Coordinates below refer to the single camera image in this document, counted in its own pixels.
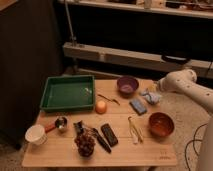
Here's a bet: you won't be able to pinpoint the small brown utensil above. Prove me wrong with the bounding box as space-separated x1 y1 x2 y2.
97 94 120 106

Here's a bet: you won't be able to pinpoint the beige tongs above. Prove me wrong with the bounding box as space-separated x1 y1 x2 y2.
128 118 143 144

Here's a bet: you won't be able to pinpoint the metal stand pole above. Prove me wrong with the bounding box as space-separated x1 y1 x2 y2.
64 0 77 46

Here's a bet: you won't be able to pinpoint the light blue towel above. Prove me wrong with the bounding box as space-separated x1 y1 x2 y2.
139 89 161 105

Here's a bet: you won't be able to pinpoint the orange ball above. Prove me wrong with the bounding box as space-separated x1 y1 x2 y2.
95 100 107 114

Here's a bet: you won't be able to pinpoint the purple bowl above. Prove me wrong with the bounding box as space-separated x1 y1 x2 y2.
117 76 139 96

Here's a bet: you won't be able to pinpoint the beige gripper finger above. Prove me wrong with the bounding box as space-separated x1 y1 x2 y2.
148 83 157 93

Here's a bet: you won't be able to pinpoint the blue sponge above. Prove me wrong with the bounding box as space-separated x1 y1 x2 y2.
130 98 147 115

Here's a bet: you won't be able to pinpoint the white cup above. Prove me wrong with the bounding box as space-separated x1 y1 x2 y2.
25 124 47 145

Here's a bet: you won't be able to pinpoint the black rectangular block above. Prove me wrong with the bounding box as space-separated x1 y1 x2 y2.
101 124 118 147

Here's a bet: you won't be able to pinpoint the black handle on shelf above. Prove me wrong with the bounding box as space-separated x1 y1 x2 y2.
161 55 191 65

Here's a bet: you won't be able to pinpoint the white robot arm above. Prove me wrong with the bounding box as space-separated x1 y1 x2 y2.
156 69 213 171

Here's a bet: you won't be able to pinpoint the wooden table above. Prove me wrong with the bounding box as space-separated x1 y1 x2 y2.
22 80 177 167

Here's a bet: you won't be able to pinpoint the green plastic tray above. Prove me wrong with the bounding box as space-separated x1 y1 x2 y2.
40 75 95 113

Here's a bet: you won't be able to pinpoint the brown wooden bowl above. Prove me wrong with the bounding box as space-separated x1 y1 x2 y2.
148 112 175 137

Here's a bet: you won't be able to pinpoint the red-handled measuring spoon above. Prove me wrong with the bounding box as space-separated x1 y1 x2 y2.
45 117 68 133

